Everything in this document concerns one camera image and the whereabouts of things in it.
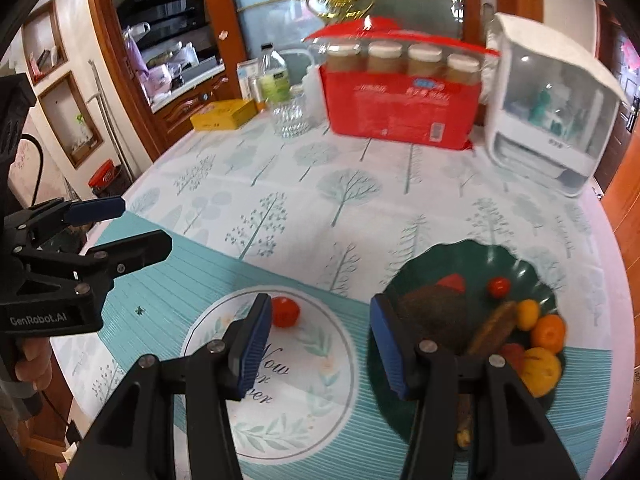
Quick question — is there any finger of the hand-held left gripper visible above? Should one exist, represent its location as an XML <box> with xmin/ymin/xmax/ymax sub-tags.
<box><xmin>14</xmin><ymin>229</ymin><xmax>174</xmax><ymax>295</ymax></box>
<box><xmin>2</xmin><ymin>196</ymin><xmax>127</xmax><ymax>247</ymax></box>

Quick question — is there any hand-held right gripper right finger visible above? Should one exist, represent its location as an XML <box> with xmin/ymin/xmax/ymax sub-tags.
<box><xmin>370</xmin><ymin>294</ymin><xmax>583</xmax><ymax>480</ymax></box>

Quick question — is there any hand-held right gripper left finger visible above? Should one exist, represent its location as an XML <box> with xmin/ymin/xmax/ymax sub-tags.
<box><xmin>62</xmin><ymin>292</ymin><xmax>273</xmax><ymax>480</ymax></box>

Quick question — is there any cherry tomato top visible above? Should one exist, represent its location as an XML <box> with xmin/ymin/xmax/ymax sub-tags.
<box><xmin>271</xmin><ymin>297</ymin><xmax>301</xmax><ymax>328</ymax></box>

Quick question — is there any red lychee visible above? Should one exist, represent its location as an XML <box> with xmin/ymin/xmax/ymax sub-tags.
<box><xmin>436</xmin><ymin>273</ymin><xmax>467</xmax><ymax>293</ymax></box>

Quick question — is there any overripe brown banana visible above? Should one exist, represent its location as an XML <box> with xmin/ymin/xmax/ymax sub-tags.
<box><xmin>455</xmin><ymin>301</ymin><xmax>521</xmax><ymax>450</ymax></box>

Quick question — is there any green leaf-shaped plate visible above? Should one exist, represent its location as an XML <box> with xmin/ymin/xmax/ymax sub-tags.
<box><xmin>367</xmin><ymin>239</ymin><xmax>571</xmax><ymax>448</ymax></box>

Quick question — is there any yellowish smooth orange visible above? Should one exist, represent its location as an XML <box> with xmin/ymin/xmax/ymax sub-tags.
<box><xmin>516</xmin><ymin>300</ymin><xmax>541</xmax><ymax>332</ymax></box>

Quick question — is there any orange mandarin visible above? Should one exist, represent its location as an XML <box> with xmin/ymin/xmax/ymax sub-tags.
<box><xmin>531</xmin><ymin>314</ymin><xmax>567</xmax><ymax>354</ymax></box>

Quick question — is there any person's left hand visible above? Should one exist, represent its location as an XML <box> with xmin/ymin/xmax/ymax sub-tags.
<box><xmin>14</xmin><ymin>336</ymin><xmax>54</xmax><ymax>387</ymax></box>

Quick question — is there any red container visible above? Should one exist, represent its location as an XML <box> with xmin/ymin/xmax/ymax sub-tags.
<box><xmin>89</xmin><ymin>159</ymin><xmax>121</xmax><ymax>196</ymax></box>

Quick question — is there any dark avocado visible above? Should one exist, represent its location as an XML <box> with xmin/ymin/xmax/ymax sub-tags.
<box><xmin>397</xmin><ymin>285</ymin><xmax>471</xmax><ymax>356</ymax></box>

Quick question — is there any metal rod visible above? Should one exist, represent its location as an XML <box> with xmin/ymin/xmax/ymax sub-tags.
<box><xmin>89</xmin><ymin>59</ymin><xmax>135</xmax><ymax>183</ymax></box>

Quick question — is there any wooden cabinet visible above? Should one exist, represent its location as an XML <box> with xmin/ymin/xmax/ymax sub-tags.
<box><xmin>85</xmin><ymin>0</ymin><xmax>251</xmax><ymax>161</ymax></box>

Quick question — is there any pink white bag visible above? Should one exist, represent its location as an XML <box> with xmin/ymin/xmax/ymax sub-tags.
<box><xmin>145</xmin><ymin>57</ymin><xmax>181</xmax><ymax>103</ymax></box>

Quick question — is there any yellow orange with dark marks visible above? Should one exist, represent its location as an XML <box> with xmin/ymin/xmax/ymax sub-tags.
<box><xmin>517</xmin><ymin>347</ymin><xmax>563</xmax><ymax>398</ymax></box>

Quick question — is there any yellow flat box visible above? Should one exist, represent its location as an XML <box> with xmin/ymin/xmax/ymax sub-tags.
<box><xmin>190</xmin><ymin>99</ymin><xmax>257</xmax><ymax>132</ymax></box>

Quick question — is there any purple plastic bag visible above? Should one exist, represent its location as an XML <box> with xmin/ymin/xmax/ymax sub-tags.
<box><xmin>122</xmin><ymin>22</ymin><xmax>151</xmax><ymax>68</ymax></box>

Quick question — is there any tree-printed tablecloth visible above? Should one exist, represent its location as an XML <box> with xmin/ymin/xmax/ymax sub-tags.
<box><xmin>50</xmin><ymin>107</ymin><xmax>633</xmax><ymax>480</ymax></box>

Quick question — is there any clear glass cup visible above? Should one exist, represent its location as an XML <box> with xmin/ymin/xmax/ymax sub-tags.
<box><xmin>271</xmin><ymin>94</ymin><xmax>310</xmax><ymax>139</ymax></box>

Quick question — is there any white carton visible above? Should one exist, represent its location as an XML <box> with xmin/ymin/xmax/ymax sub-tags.
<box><xmin>236</xmin><ymin>59</ymin><xmax>261</xmax><ymax>103</ymax></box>

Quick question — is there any clear plastic bottle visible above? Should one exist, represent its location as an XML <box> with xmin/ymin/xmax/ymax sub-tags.
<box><xmin>258</xmin><ymin>43</ymin><xmax>292</xmax><ymax>108</ymax></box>

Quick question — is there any white plastic bottle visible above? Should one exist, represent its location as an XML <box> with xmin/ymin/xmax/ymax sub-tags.
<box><xmin>300</xmin><ymin>62</ymin><xmax>328</xmax><ymax>128</ymax></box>

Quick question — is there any red paper cup package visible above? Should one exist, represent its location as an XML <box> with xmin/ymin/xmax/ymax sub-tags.
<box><xmin>303</xmin><ymin>16</ymin><xmax>501</xmax><ymax>151</ymax></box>

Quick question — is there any paper cup stack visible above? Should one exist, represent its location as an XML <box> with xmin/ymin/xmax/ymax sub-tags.
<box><xmin>446</xmin><ymin>53</ymin><xmax>481</xmax><ymax>83</ymax></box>
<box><xmin>367</xmin><ymin>41</ymin><xmax>403</xmax><ymax>73</ymax></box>
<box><xmin>407</xmin><ymin>43</ymin><xmax>443</xmax><ymax>77</ymax></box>
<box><xmin>326</xmin><ymin>42</ymin><xmax>363</xmax><ymax>73</ymax></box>

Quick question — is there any wooden door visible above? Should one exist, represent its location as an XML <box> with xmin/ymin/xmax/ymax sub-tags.
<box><xmin>592</xmin><ymin>0</ymin><xmax>640</xmax><ymax>233</ymax></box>

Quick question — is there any white countertop cabinet appliance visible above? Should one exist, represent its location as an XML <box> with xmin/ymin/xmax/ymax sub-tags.
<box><xmin>485</xmin><ymin>12</ymin><xmax>628</xmax><ymax>197</ymax></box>

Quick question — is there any black cable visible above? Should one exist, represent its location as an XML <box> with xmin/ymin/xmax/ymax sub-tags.
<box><xmin>19</xmin><ymin>132</ymin><xmax>53</xmax><ymax>196</ymax></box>

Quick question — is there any wooden wall niche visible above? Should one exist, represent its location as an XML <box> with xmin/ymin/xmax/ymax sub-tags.
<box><xmin>22</xmin><ymin>0</ymin><xmax>68</xmax><ymax>86</ymax></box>
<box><xmin>37</xmin><ymin>70</ymin><xmax>103</xmax><ymax>168</ymax></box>

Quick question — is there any metal door handle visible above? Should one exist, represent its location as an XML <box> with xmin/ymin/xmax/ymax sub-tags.
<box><xmin>481</xmin><ymin>0</ymin><xmax>498</xmax><ymax>41</ymax></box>

